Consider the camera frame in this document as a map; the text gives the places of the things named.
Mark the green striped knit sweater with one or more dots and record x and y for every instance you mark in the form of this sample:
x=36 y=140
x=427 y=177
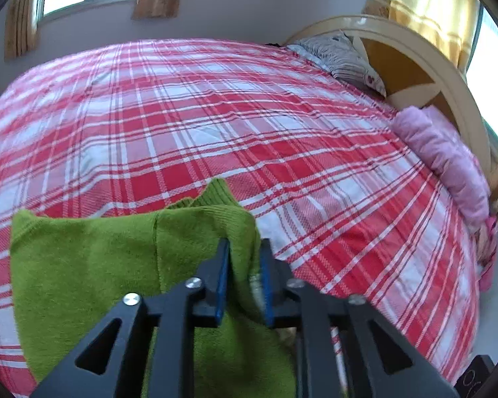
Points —
x=108 y=265

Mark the yellow curtain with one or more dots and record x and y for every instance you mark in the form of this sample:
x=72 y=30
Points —
x=433 y=4

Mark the bright side window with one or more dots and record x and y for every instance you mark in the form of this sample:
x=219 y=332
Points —
x=491 y=78

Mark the red plaid bed sheet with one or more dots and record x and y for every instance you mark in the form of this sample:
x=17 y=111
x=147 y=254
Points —
x=215 y=124

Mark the grey striped pillow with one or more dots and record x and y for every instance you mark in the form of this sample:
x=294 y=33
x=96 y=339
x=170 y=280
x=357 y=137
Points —
x=348 y=60

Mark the pink pillow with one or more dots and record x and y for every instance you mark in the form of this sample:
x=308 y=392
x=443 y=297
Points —
x=444 y=153

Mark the black box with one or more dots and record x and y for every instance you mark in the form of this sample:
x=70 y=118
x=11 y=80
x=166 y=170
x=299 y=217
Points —
x=475 y=375

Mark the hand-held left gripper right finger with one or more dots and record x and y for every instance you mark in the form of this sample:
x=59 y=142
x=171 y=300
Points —
x=268 y=284

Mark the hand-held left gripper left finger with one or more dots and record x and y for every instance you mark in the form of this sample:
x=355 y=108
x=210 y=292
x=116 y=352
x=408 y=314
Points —
x=222 y=284

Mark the cream wooden headboard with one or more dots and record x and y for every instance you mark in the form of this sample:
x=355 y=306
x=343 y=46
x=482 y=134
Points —
x=415 y=70

